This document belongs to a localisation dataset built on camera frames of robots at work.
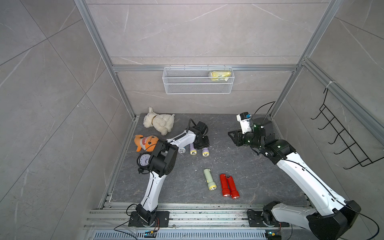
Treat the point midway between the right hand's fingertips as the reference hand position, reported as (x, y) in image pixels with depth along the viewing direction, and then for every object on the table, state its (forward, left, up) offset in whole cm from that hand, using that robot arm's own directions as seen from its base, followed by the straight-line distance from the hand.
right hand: (232, 132), depth 73 cm
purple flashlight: (+4, +20, -25) cm, 33 cm away
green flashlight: (-11, +12, -26) cm, 31 cm away
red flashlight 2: (-21, -3, -27) cm, 34 cm away
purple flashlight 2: (+3, +12, -24) cm, 27 cm away
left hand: (+10, +9, -25) cm, 28 cm away
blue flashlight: (+6, +27, -27) cm, 39 cm away
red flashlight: (-15, +2, -26) cm, 30 cm away
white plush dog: (+24, +41, -19) cm, 51 cm away
